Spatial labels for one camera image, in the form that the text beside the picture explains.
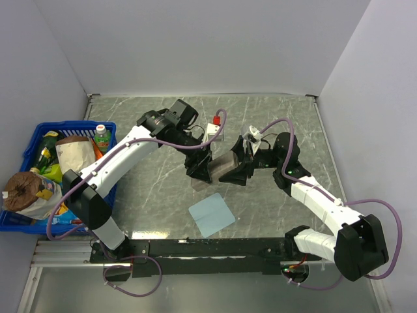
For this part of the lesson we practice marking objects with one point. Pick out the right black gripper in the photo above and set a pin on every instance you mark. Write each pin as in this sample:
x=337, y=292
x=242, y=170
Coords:
x=238, y=176

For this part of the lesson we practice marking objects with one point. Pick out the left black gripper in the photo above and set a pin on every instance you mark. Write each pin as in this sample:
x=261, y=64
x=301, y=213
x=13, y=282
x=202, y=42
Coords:
x=197, y=163

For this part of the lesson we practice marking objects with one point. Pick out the grey felt glasses case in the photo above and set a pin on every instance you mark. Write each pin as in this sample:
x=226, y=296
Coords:
x=217, y=168

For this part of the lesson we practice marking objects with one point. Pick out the light blue cleaning cloth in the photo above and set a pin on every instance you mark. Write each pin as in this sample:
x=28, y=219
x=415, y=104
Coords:
x=211, y=215

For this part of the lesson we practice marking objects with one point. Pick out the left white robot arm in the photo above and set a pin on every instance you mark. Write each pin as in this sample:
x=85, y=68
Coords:
x=85, y=190

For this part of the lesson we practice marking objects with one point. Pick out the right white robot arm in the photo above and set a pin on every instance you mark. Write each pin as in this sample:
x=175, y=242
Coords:
x=356, y=243

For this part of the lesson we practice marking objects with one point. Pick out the green drink bottle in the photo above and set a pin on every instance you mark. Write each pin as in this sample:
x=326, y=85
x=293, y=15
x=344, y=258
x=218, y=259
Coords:
x=102, y=138

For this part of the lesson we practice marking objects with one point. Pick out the brown paper bag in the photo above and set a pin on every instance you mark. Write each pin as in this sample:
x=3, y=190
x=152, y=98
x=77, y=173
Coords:
x=75, y=153

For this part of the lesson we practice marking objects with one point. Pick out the blue plastic basket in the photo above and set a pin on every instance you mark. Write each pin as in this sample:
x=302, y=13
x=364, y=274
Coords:
x=15, y=222

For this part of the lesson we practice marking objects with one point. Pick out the blue chips bag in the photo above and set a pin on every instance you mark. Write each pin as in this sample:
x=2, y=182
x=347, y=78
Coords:
x=64, y=216

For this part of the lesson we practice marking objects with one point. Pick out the green glass bottle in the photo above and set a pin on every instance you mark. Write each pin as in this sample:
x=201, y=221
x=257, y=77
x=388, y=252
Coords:
x=46, y=154

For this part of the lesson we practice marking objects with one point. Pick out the brown round bread bag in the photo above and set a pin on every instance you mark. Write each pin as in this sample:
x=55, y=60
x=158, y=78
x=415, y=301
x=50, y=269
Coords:
x=31, y=195

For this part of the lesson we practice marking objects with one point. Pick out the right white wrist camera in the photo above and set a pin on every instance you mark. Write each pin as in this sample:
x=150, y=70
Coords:
x=254, y=135

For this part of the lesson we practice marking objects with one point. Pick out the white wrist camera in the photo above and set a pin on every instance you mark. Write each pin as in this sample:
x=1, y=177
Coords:
x=254, y=135
x=212, y=129

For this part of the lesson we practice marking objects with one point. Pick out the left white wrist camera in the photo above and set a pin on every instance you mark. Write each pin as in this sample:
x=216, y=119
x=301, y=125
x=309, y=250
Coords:
x=212, y=129

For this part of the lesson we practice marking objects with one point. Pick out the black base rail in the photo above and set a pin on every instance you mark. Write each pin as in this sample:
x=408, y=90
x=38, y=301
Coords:
x=148, y=257

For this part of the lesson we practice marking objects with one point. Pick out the aluminium frame rail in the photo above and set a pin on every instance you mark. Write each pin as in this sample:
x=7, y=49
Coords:
x=62, y=254

